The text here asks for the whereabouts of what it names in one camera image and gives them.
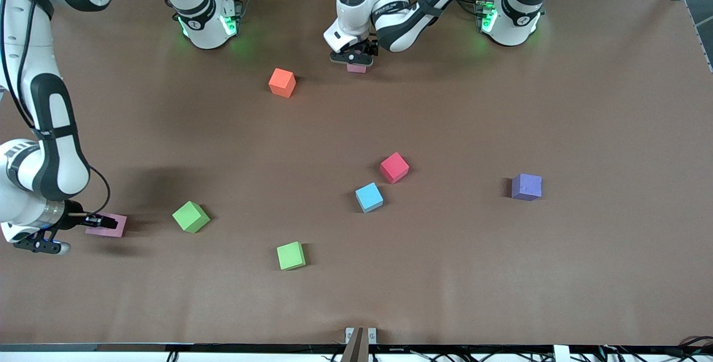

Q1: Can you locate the red foam block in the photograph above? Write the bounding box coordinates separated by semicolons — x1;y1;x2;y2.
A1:
380;152;410;184

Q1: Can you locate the green foam block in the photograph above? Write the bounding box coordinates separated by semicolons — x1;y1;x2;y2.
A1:
172;200;211;234
276;241;307;271

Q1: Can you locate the purple foam block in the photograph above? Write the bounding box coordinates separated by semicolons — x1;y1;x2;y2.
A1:
511;173;543;202

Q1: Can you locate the orange foam block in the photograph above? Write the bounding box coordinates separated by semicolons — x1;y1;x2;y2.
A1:
268;68;297;99

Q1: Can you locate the blue foam block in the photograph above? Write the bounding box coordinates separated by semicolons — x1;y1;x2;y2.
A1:
355;182;384;214

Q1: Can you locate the brown table cover sheet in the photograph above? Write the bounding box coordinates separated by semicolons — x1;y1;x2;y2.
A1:
0;0;713;347

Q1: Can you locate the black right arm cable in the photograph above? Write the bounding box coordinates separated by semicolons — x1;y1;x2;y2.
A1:
0;0;112;218

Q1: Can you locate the grey metal bracket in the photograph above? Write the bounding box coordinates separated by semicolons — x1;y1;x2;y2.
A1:
345;327;378;345

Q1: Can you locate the brown camera pole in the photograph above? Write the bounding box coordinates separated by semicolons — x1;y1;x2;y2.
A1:
341;327;369;362

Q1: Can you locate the black cable bundle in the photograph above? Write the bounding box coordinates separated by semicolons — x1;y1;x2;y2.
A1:
599;337;713;362

